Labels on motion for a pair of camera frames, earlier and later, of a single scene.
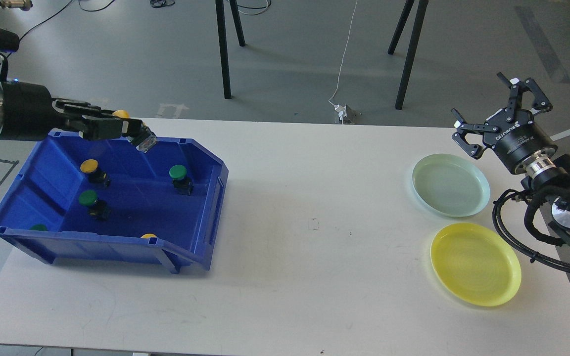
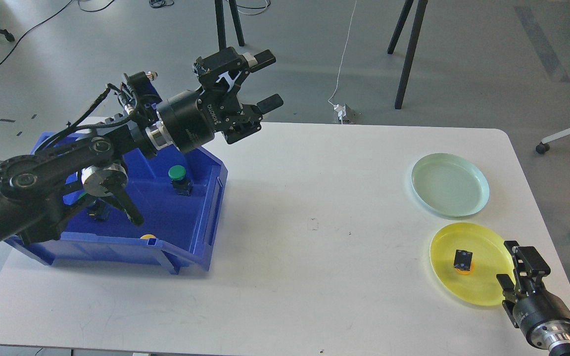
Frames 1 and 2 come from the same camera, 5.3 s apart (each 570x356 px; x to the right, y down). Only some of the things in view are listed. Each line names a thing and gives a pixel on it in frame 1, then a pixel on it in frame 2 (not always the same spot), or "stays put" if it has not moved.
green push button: [182, 184] stays put
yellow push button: [122, 113] to [462, 260]
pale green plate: [450, 186] stays put
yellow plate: [476, 264] stays put
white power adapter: [342, 111] stays put
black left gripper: [16, 111] to [187, 121]
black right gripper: [518, 137] to [546, 320]
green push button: [98, 208] stays put
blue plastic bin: [78, 200] stays put
